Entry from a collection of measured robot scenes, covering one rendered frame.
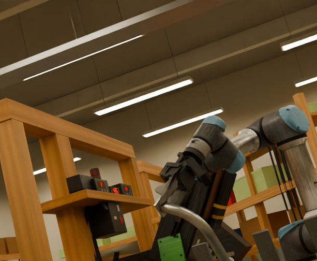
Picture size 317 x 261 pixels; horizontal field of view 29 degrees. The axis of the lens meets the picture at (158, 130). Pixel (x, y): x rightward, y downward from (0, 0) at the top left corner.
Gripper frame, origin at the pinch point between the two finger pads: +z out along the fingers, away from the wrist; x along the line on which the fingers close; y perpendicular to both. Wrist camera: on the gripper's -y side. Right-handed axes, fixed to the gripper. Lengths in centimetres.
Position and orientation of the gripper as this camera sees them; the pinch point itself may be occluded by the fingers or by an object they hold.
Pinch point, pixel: (167, 205)
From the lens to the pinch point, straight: 181.5
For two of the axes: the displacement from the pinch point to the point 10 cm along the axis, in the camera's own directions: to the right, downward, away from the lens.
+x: -4.9, -7.0, -5.2
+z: -5.1, 7.1, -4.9
